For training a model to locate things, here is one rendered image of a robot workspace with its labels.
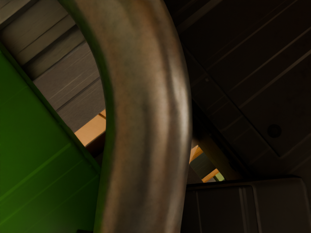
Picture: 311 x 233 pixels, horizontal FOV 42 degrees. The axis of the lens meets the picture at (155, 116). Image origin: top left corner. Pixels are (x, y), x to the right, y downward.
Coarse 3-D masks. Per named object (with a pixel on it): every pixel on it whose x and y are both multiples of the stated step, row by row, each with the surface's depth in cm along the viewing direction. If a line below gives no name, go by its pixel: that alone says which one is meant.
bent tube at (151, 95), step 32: (64, 0) 13; (96, 0) 13; (128, 0) 13; (160, 0) 13; (96, 32) 13; (128, 32) 13; (160, 32) 13; (96, 64) 14; (128, 64) 13; (160, 64) 13; (128, 96) 13; (160, 96) 13; (128, 128) 13; (160, 128) 13; (192, 128) 14; (128, 160) 13; (160, 160) 13; (128, 192) 13; (160, 192) 13; (96, 224) 14; (128, 224) 13; (160, 224) 13
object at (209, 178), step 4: (200, 148) 872; (196, 152) 869; (200, 152) 888; (196, 156) 903; (216, 168) 859; (212, 172) 856; (216, 172) 857; (208, 176) 854; (212, 176) 858; (216, 176) 864; (220, 176) 864; (204, 180) 851; (208, 180) 861; (212, 180) 861; (216, 180) 884; (220, 180) 861
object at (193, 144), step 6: (192, 132) 35; (102, 138) 29; (192, 138) 38; (90, 144) 29; (96, 144) 29; (102, 144) 29; (192, 144) 41; (90, 150) 29; (96, 150) 29; (102, 150) 29; (96, 156) 29; (102, 156) 29
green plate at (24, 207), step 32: (0, 64) 16; (0, 96) 16; (32, 96) 16; (0, 128) 16; (32, 128) 16; (64, 128) 17; (0, 160) 16; (32, 160) 16; (64, 160) 16; (0, 192) 16; (32, 192) 16; (64, 192) 16; (96, 192) 16; (0, 224) 16; (32, 224) 16; (64, 224) 16
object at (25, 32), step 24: (0, 0) 18; (24, 0) 18; (48, 0) 18; (0, 24) 18; (24, 24) 18; (48, 24) 18; (72, 24) 18; (24, 48) 18; (48, 48) 18; (72, 48) 18; (48, 72) 19
